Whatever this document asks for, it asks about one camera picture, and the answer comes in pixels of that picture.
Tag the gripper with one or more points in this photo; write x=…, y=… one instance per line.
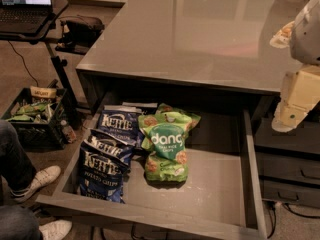
x=306, y=39

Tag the green rice chip bag front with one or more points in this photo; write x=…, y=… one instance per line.
x=164, y=139

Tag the green rice chip bag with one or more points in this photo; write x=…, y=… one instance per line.
x=164, y=139
x=191, y=115

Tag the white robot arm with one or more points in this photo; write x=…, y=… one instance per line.
x=302, y=36

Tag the dark lower drawer unit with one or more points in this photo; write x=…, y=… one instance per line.
x=289, y=163

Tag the open grey top drawer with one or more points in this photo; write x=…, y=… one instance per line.
x=221, y=198

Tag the green rice chip bag rear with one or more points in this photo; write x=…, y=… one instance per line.
x=191, y=115

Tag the grey counter cabinet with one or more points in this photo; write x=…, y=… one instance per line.
x=222, y=45

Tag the dark chip bag back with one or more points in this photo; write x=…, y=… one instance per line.
x=146, y=108

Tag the blue Kettle chip bag rear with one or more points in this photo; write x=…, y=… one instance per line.
x=120, y=122

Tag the blue kettle chip bag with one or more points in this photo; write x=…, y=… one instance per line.
x=120, y=122
x=110, y=146
x=100, y=176

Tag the blue Kettle chip bag middle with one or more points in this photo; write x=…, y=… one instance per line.
x=110, y=146

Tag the blue Kettle chip bag front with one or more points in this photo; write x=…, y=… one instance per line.
x=100, y=176

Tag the dark bag on floor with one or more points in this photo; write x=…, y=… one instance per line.
x=79, y=33

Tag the tan snack bag in crate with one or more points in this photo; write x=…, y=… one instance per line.
x=46, y=93

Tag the small bottle beside crate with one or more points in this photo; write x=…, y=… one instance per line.
x=68, y=131

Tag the white sneaker upper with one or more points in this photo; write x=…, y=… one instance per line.
x=42, y=178

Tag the white sneaker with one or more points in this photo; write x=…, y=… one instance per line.
x=56, y=230
x=42, y=178

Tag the black plastic crate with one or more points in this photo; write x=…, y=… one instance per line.
x=39, y=136

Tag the black laptop stand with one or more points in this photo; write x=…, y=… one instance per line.
x=58, y=7

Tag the white sneaker lower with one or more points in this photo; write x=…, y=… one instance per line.
x=56, y=230

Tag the green snack bags in crate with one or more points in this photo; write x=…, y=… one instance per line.
x=40, y=112

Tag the person leg in jeans upper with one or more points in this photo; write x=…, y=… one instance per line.
x=15, y=166

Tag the black laptop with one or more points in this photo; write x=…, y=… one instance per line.
x=24, y=16

